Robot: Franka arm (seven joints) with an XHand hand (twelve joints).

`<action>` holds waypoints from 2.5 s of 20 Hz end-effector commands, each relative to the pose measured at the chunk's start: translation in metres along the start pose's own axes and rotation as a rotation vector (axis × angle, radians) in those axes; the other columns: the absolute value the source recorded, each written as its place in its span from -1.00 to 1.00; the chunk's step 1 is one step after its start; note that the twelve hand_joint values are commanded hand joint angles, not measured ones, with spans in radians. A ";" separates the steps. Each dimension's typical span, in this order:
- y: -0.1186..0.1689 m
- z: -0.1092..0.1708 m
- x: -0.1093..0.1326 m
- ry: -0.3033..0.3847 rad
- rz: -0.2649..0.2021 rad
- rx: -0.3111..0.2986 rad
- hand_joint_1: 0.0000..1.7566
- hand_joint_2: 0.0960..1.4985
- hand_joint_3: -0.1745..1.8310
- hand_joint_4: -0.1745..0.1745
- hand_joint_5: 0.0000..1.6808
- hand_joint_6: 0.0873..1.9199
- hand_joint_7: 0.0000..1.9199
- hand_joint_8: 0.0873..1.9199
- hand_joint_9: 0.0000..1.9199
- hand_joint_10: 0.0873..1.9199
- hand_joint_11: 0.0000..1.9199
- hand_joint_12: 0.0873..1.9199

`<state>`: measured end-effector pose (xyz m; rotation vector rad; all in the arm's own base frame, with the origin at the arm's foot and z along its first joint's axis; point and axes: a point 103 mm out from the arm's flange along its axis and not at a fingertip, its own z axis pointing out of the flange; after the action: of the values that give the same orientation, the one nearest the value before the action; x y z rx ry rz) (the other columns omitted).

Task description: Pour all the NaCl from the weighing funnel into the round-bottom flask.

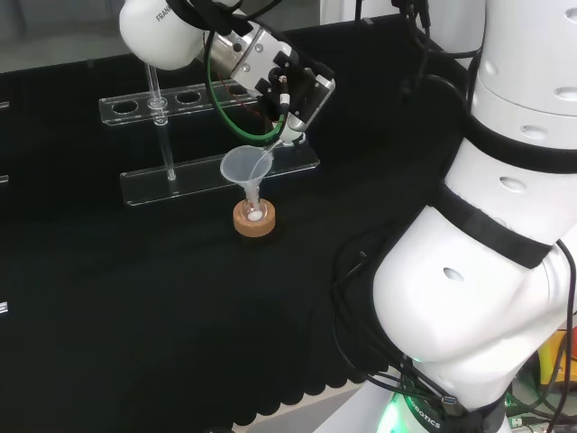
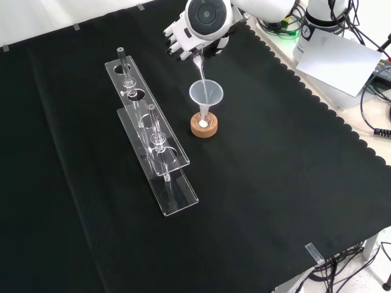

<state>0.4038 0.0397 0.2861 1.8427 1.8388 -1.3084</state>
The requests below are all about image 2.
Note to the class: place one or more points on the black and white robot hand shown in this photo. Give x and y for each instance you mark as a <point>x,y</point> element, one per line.
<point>180,36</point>

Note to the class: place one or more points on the clear plastic funnel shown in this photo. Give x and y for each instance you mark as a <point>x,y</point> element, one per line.
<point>215,93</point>

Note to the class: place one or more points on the small round-bottom glass flask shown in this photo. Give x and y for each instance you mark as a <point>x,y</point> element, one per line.
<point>204,120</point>

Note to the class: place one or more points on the white NaCl powder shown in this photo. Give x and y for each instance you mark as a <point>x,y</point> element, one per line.
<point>203,124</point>

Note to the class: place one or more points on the clear acrylic funnel stand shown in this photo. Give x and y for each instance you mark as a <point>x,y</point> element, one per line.
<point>171,186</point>

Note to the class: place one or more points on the pale paper sheet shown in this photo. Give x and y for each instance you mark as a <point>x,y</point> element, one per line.
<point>336,61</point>

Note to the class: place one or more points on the black cloth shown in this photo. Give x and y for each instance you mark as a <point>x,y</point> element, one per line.
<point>244,183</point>

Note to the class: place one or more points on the black tripod leg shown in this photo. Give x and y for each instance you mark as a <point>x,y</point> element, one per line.
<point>385,42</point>

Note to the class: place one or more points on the black power box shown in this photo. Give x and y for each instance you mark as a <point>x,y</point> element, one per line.
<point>383,71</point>

